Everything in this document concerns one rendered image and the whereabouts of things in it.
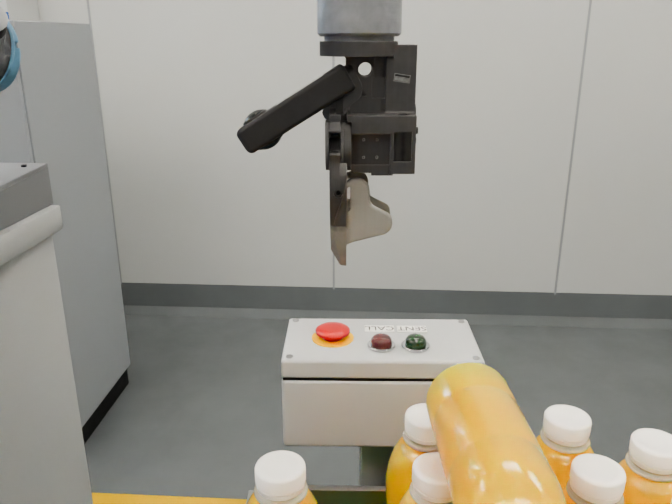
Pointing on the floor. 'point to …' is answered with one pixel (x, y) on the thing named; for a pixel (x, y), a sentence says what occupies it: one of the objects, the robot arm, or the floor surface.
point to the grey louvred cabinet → (72, 199)
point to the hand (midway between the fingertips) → (336, 252)
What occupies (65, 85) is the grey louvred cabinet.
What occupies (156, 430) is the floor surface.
